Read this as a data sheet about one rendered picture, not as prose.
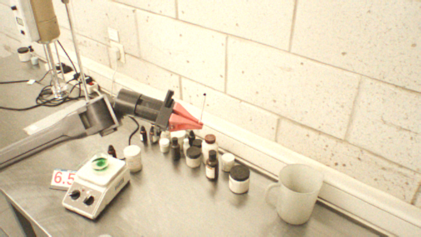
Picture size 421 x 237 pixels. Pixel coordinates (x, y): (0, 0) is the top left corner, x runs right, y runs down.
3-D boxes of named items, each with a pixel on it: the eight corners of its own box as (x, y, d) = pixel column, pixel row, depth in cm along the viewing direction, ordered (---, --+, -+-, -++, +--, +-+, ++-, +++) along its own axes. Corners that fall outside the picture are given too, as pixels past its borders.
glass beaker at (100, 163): (87, 172, 118) (81, 152, 113) (101, 161, 122) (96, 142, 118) (102, 180, 115) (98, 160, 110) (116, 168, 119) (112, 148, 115)
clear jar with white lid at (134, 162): (125, 163, 134) (123, 146, 130) (141, 160, 135) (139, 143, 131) (126, 173, 129) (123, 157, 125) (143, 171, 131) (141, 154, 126)
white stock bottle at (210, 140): (203, 167, 133) (203, 143, 126) (200, 155, 137) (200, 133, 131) (220, 164, 134) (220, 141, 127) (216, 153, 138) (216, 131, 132)
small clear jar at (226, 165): (235, 171, 130) (235, 160, 127) (222, 173, 130) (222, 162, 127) (232, 163, 134) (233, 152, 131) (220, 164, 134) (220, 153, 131)
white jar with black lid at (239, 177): (250, 182, 126) (252, 166, 122) (246, 195, 121) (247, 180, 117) (231, 177, 128) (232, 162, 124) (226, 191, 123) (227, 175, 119)
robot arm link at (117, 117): (98, 138, 82) (83, 103, 82) (113, 135, 94) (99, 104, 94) (146, 116, 82) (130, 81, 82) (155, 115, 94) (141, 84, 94)
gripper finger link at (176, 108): (195, 148, 85) (157, 136, 85) (204, 121, 88) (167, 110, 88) (198, 139, 79) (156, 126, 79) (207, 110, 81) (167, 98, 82)
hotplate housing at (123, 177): (94, 222, 112) (89, 204, 107) (62, 208, 116) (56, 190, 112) (135, 176, 128) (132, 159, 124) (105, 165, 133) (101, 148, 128)
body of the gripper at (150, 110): (161, 140, 85) (131, 130, 85) (176, 103, 89) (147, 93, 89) (161, 130, 79) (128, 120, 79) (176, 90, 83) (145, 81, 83)
